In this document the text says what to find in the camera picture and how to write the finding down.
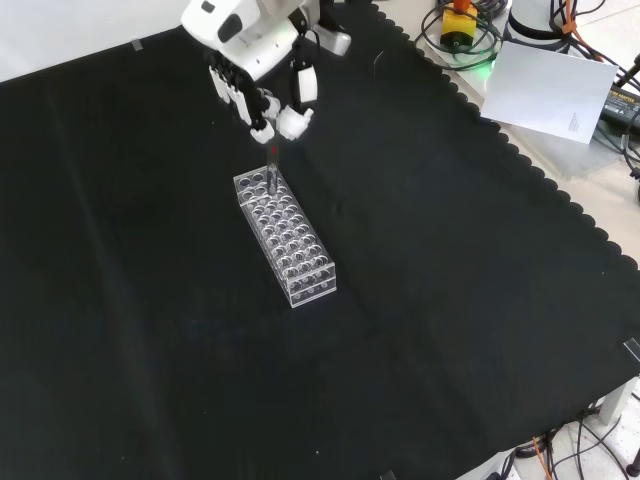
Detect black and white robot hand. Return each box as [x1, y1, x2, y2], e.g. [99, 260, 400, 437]
[181, 0, 319, 146]

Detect clear glass test tube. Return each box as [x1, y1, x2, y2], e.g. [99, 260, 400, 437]
[265, 117, 281, 197]

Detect clear plastic test tube rack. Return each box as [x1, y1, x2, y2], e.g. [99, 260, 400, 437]
[232, 169, 338, 309]

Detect yellow stop button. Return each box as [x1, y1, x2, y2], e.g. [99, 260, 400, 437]
[441, 0, 480, 49]

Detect black bench cloth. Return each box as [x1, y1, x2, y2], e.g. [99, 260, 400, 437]
[0, 4, 640, 480]

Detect white paper sheet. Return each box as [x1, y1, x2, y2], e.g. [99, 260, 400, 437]
[478, 40, 620, 146]

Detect black power adapter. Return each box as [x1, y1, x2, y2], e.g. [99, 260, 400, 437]
[598, 82, 640, 129]

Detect white table leg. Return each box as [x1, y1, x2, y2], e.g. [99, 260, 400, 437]
[598, 374, 640, 427]

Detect orange cable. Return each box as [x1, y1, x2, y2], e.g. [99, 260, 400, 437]
[558, 0, 589, 39]

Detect black floor cables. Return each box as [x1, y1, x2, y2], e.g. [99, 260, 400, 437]
[499, 414, 640, 480]

